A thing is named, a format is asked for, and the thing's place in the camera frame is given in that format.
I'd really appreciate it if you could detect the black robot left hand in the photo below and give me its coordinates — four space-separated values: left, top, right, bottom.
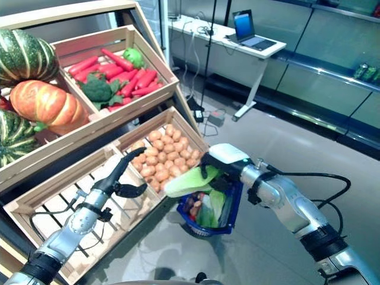
91 147 148 199

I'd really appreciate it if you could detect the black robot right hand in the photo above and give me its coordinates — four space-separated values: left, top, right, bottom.
199 143 255 191

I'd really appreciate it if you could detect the napa cabbage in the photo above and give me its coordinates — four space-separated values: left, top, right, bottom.
210 189 226 220
195 195 220 229
164 164 229 198

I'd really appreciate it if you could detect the blue plastic shopping basket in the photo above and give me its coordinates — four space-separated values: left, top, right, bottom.
176 178 244 238

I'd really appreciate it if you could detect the grey power box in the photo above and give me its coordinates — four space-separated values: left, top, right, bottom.
207 109 227 128

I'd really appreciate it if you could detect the wooden potato crate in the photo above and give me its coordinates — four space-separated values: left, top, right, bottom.
114 106 210 200

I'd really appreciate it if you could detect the wooden pumpkin crate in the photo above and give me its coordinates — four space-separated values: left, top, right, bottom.
0 68 103 194

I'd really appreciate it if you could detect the wooden slatted cabbage crate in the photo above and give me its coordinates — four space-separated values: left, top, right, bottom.
2 145 163 284

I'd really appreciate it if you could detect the red carrot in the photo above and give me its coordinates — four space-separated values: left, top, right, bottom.
120 69 146 98
107 96 133 113
67 55 99 77
97 64 125 80
108 68 140 84
72 64 102 84
135 69 159 90
131 83 164 96
100 47 135 72

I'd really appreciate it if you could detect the green broccoli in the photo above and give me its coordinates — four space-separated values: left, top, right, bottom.
77 73 127 110

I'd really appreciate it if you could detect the orange pumpkin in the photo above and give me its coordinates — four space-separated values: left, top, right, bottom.
9 80 90 136

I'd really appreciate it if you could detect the black stand pole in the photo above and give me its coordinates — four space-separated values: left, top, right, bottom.
199 0 217 109

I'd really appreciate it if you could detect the green striped pumpkin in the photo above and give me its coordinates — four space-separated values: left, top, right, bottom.
0 28 60 88
0 109 41 169

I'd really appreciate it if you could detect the white table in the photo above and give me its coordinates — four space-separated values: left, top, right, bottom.
167 14 287 122

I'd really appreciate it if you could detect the grey refrigerated display case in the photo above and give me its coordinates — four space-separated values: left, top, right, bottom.
167 0 380 161

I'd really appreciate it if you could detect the light green round vegetable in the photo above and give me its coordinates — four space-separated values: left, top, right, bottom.
122 47 146 69

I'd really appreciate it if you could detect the open grey laptop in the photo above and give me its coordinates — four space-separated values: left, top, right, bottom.
226 9 277 52

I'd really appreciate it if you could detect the wooden carrot crate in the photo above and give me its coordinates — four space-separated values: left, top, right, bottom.
50 25 181 121

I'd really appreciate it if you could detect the vegetable display rack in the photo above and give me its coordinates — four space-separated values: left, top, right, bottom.
0 0 202 285

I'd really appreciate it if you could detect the green packet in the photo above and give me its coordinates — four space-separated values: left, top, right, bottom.
363 66 379 83
353 62 369 80

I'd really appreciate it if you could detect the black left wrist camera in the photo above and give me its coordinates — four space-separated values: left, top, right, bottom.
97 207 113 222

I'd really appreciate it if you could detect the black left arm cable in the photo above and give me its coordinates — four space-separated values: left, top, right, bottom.
28 198 78 243

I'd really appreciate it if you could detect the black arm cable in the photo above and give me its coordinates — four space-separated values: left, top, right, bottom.
28 198 78 243
265 166 353 238

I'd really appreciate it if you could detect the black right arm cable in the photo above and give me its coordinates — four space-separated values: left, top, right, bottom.
265 166 353 238

